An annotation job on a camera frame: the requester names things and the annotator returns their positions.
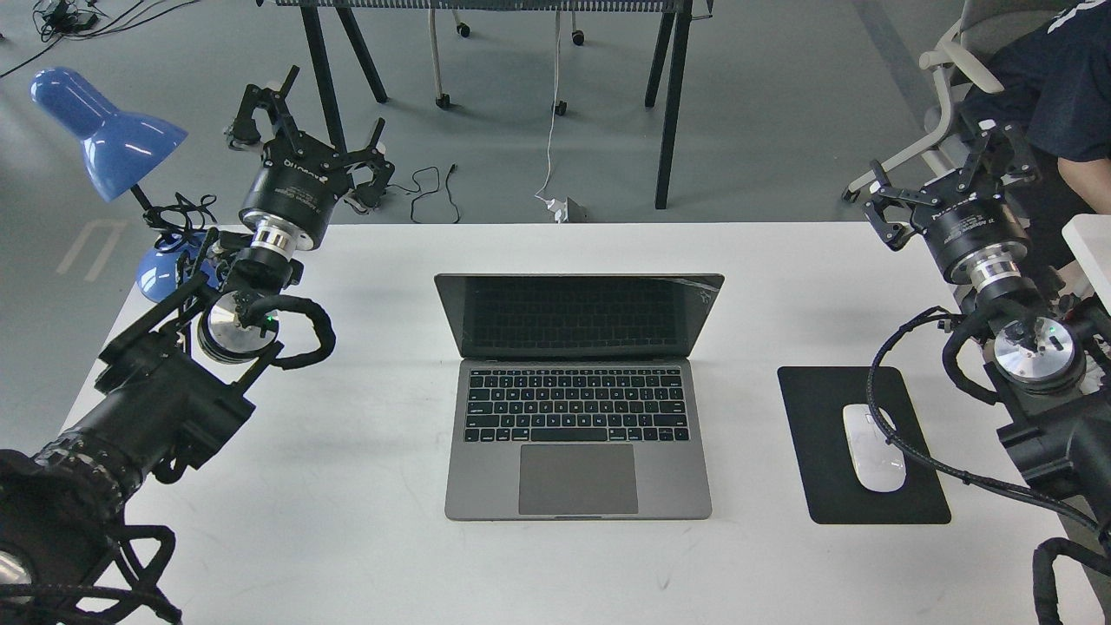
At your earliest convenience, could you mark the blue desk lamp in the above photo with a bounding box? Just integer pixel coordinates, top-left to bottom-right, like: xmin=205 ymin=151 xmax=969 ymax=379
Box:
xmin=30 ymin=67 xmax=217 ymax=302

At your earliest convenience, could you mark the black cable bundle on floor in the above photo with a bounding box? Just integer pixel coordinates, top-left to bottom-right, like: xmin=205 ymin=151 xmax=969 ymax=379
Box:
xmin=0 ymin=0 xmax=201 ymax=79

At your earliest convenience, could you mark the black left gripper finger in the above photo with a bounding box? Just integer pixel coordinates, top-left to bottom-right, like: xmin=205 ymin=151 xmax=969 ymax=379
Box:
xmin=227 ymin=65 xmax=306 ymax=153
xmin=344 ymin=118 xmax=396 ymax=211

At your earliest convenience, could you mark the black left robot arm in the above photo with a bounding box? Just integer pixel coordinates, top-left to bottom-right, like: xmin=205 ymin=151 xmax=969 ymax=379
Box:
xmin=3 ymin=67 xmax=392 ymax=624

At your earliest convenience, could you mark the white computer mouse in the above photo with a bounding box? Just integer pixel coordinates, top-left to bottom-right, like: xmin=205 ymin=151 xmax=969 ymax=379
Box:
xmin=842 ymin=404 xmax=905 ymax=494

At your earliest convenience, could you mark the grey office chair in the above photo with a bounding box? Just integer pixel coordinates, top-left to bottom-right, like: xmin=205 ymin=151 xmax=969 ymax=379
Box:
xmin=855 ymin=1 xmax=1075 ymax=175

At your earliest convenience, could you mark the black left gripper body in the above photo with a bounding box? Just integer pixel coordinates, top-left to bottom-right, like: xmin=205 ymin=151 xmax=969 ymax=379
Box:
xmin=239 ymin=131 xmax=351 ymax=250

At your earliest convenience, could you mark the white power cable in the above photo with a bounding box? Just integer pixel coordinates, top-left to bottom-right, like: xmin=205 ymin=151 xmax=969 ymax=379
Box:
xmin=536 ymin=9 xmax=567 ymax=209

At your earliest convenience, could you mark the person in dark shirt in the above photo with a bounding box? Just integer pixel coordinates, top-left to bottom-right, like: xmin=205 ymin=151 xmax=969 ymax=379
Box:
xmin=962 ymin=1 xmax=1110 ymax=268

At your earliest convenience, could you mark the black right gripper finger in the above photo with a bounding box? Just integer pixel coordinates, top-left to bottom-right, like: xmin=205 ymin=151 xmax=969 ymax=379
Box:
xmin=861 ymin=159 xmax=931 ymax=253
xmin=959 ymin=120 xmax=1041 ymax=196

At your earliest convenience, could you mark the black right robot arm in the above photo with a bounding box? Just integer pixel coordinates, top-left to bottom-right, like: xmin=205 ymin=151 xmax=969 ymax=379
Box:
xmin=864 ymin=124 xmax=1110 ymax=624

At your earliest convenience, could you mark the grey open laptop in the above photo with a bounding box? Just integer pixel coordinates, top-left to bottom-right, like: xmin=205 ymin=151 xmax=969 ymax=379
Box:
xmin=434 ymin=273 xmax=725 ymax=521

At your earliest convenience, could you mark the black mouse pad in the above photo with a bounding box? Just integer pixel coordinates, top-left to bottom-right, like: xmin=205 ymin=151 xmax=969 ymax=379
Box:
xmin=777 ymin=365 xmax=951 ymax=525

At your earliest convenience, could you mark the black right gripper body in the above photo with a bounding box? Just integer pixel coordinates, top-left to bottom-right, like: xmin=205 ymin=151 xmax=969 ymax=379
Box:
xmin=911 ymin=171 xmax=1030 ymax=284

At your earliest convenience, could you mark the black metal table frame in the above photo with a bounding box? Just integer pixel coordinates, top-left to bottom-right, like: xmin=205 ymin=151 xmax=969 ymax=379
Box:
xmin=257 ymin=0 xmax=714 ymax=211

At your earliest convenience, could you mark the white rolling chair base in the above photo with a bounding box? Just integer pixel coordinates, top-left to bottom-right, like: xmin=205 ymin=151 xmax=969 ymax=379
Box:
xmin=449 ymin=1 xmax=585 ymax=120

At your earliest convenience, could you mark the white power adapter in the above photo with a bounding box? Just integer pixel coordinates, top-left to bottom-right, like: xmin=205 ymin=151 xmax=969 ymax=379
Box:
xmin=546 ymin=196 xmax=590 ymax=224

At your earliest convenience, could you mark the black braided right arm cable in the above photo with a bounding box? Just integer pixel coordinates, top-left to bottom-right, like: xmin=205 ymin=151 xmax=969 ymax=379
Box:
xmin=865 ymin=306 xmax=1111 ymax=535

